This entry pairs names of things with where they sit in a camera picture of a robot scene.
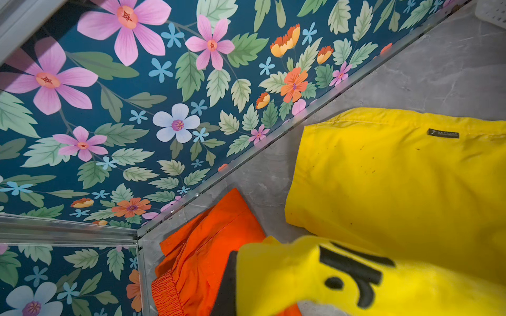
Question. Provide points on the yellow shorts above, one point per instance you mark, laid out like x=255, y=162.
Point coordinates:
x=405, y=214

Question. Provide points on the orange shorts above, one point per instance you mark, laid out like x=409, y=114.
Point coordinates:
x=189, y=277

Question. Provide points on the white plastic laundry basket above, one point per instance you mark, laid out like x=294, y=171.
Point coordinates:
x=492, y=11

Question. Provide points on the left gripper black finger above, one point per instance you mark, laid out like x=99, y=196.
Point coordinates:
x=225, y=304

